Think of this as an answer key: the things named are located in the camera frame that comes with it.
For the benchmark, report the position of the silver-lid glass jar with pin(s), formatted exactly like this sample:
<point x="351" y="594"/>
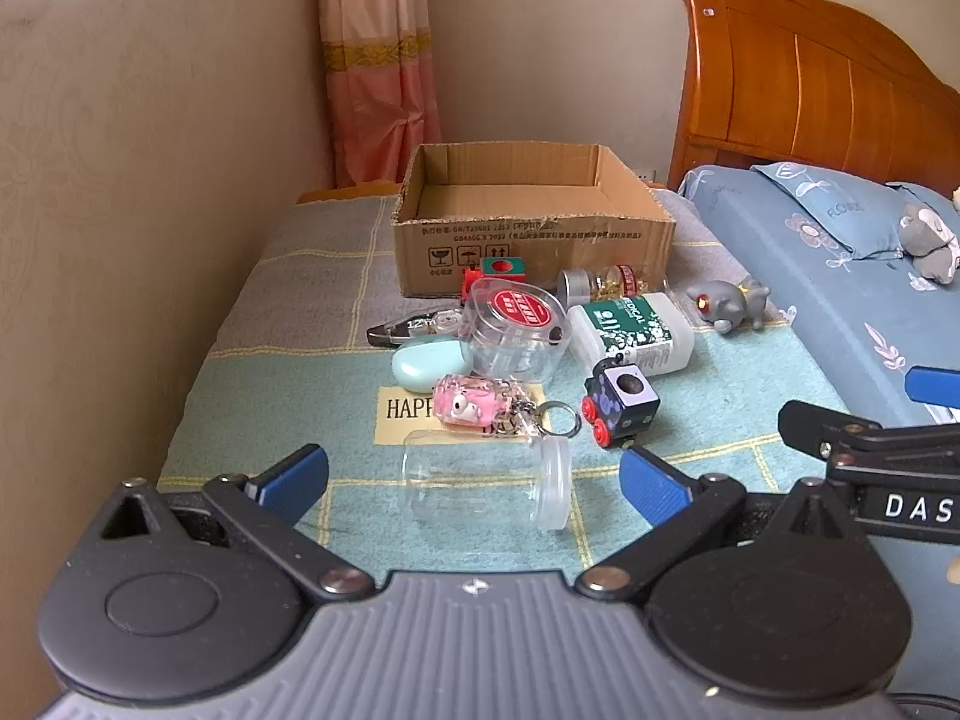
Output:
<point x="592" y="281"/>

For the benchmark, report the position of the wooden bed headboard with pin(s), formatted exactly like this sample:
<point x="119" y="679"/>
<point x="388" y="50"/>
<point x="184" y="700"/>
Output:
<point x="810" y="75"/>

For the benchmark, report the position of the mint egg-shaped case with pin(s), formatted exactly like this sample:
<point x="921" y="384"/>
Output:
<point x="429" y="364"/>

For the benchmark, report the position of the brown cardboard box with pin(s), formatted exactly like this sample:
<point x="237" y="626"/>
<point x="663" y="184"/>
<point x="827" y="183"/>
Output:
<point x="525" y="232"/>

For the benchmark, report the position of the grey toy figure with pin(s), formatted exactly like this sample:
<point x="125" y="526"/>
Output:
<point x="731" y="301"/>

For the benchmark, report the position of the clear round red-label container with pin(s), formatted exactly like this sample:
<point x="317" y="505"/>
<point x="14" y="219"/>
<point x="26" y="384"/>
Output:
<point x="514" y="334"/>

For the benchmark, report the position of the white green-label bottle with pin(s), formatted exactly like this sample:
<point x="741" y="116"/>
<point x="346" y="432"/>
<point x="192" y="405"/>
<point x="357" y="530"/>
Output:
<point x="630" y="334"/>

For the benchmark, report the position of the blue floral pillow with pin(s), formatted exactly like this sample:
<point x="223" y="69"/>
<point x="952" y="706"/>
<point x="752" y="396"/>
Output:
<point x="832" y="214"/>

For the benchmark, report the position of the pink curtain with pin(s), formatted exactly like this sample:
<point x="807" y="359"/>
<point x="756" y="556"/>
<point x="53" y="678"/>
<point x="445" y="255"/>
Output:
<point x="375" y="60"/>

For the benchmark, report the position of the white wall socket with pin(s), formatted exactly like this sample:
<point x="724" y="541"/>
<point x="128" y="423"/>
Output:
<point x="645" y="174"/>

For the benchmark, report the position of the clear plastic jar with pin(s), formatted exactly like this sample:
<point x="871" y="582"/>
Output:
<point x="480" y="481"/>

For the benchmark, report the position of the dark blue toy train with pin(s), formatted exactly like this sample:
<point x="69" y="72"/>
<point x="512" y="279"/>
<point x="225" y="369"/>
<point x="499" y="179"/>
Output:
<point x="619" y="401"/>

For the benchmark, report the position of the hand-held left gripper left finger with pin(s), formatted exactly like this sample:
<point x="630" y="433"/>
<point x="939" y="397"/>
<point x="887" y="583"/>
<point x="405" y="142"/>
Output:
<point x="296" y="478"/>

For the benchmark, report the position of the wooden table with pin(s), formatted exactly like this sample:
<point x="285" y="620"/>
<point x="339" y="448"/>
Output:
<point x="349" y="192"/>

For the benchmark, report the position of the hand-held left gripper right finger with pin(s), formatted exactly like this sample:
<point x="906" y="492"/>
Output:
<point x="651" y="486"/>

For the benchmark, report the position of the clear correction tape dispenser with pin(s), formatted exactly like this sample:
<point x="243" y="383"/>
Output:
<point x="409" y="326"/>

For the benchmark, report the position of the red toy train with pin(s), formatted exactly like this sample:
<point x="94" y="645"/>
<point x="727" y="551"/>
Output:
<point x="499" y="271"/>

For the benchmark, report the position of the grey plush toy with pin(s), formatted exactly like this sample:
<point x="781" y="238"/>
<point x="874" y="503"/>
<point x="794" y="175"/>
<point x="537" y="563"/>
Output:
<point x="928" y="240"/>

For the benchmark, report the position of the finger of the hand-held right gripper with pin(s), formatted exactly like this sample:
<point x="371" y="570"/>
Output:
<point x="825" y="426"/>
<point x="931" y="387"/>

